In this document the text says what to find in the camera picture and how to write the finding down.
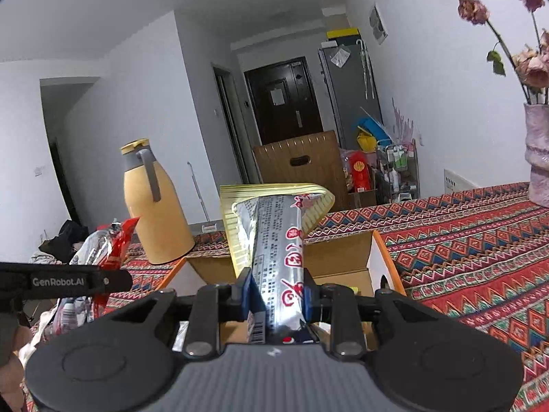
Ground red bag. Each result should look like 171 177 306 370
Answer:
348 151 372 192

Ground red patterned tablecloth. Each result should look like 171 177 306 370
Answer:
26 182 549 412

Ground wall poster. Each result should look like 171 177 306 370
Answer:
370 4 389 46

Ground red silver snack packet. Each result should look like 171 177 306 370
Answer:
51 217 140 335

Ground dark entrance door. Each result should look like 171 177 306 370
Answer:
244 57 324 147

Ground large silver striped seed packet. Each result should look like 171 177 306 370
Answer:
219 182 335 346

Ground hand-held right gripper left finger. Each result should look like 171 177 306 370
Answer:
101 268 269 360

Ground blue plastic item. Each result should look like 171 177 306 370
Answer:
358 116 389 142

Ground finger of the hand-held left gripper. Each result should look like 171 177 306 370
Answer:
91 267 134 297

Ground dark clothes pile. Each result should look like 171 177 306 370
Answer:
30 220 89 264

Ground purple wall sticker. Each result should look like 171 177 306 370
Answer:
392 99 423 144

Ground folded white umbrella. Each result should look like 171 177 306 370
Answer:
356 38 374 99

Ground white wall fixture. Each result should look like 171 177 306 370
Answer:
444 168 480 195

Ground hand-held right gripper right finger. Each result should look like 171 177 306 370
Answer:
300 275 449 361

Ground dried pink rose bouquet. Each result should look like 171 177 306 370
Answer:
444 0 549 106

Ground orange cardboard box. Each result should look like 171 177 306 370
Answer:
162 229 407 353

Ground person's left hand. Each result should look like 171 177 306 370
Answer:
0 354 25 412

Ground grey refrigerator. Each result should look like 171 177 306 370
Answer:
318 42 384 147

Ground yellow thermos jug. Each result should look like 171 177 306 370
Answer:
121 138 196 265

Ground wire rack with bottles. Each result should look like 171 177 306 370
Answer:
376 139 420 202

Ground pink textured vase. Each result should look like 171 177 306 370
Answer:
524 102 549 207

